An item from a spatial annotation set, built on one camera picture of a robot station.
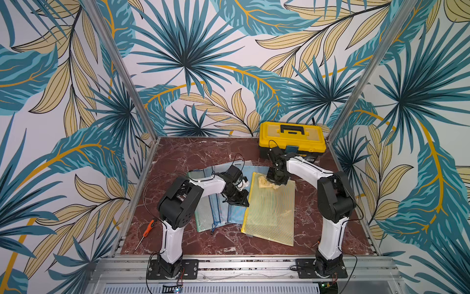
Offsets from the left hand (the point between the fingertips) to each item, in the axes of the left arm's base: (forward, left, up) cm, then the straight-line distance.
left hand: (248, 206), depth 89 cm
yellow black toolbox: (+32, -33, +15) cm, 48 cm away
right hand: (+14, -13, +2) cm, 19 cm away
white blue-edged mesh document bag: (-1, +14, -1) cm, 14 cm away
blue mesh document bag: (-3, +5, -3) cm, 7 cm away
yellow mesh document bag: (-2, -11, -2) cm, 11 cm away
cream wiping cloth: (+11, -8, +4) cm, 14 cm away
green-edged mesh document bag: (-4, +20, -1) cm, 20 cm away
